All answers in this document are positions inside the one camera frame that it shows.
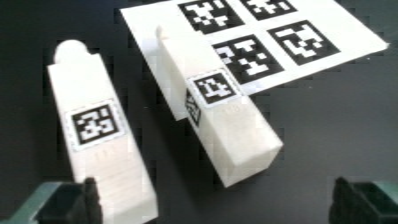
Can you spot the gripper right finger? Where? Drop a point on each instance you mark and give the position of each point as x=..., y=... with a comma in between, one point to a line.
x=365, y=202

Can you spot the fiducial marker sheet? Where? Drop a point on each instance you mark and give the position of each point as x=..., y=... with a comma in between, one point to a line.
x=276, y=39

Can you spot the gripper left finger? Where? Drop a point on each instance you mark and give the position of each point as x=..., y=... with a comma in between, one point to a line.
x=61, y=204

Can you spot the white desk leg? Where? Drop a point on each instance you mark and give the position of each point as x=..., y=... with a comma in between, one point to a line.
x=235, y=133
x=102, y=146

